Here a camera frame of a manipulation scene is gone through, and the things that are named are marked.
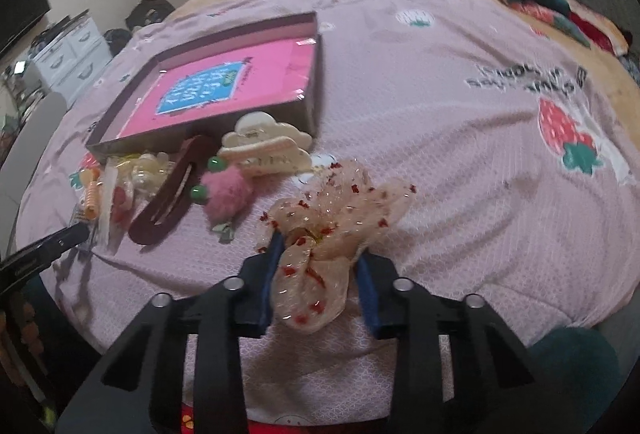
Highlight maroon snap hair clip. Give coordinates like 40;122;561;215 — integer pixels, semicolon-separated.
128;135;216;246

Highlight bagged pearl ball earrings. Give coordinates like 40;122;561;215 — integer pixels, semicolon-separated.
107;152;175;201

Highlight beige mesh bow hair clip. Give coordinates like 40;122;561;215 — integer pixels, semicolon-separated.
256;160;416;334

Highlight grey chair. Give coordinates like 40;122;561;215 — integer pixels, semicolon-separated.
1;92;67;258

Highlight pink pompom hair clip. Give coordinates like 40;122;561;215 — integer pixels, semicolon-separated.
190;157;254;244

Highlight white drawer cabinet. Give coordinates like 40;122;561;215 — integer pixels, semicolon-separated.
32;16;112;109

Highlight cream cloud claw clip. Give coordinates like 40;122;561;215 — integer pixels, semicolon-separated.
217;112;312;177

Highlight pink strawberry print blanket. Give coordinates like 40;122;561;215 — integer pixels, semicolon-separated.
15;0;639;425

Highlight dark clothes pile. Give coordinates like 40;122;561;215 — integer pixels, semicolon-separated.
103;0;175;56

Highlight shallow box with pink book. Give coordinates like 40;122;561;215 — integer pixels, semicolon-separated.
86;12;322;160

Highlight orange spiral hair tie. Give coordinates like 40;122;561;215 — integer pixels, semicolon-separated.
78;166;103;222

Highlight black wall television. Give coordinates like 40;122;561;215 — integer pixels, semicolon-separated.
0;0;50;56

